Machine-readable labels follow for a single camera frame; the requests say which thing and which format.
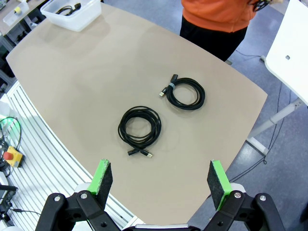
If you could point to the white slatted robot platform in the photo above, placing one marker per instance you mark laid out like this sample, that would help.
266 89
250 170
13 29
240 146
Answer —
36 144

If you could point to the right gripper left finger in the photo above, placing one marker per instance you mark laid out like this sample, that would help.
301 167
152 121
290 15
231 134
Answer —
72 211

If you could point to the brown side workbench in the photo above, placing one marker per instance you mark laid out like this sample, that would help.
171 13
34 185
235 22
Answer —
4 26

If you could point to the black flat bar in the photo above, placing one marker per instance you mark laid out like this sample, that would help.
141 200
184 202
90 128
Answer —
8 188

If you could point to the small clear plastic box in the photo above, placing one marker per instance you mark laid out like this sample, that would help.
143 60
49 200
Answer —
12 16

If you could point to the white desk with metal legs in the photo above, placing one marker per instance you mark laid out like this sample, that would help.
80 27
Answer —
288 36

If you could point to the small yellow item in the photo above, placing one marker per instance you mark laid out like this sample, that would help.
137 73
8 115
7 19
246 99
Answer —
17 10

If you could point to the person in orange hoodie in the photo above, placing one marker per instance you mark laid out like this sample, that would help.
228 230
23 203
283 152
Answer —
216 14

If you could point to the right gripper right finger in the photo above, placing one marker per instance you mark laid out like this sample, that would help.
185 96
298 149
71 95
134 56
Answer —
245 211

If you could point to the clear plastic storage container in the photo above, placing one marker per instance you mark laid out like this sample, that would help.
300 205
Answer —
79 22

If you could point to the yellow emergency stop button box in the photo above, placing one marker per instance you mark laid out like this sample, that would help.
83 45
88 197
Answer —
14 157

